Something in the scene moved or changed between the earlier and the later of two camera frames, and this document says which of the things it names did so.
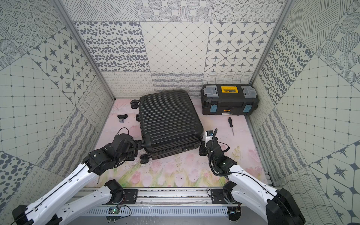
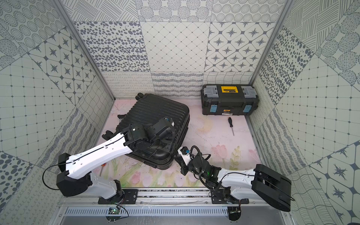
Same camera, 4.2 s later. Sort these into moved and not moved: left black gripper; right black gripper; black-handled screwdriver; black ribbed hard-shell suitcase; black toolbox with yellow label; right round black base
Moved: black ribbed hard-shell suitcase; right black gripper; left black gripper
Not moved: right round black base; black toolbox with yellow label; black-handled screwdriver
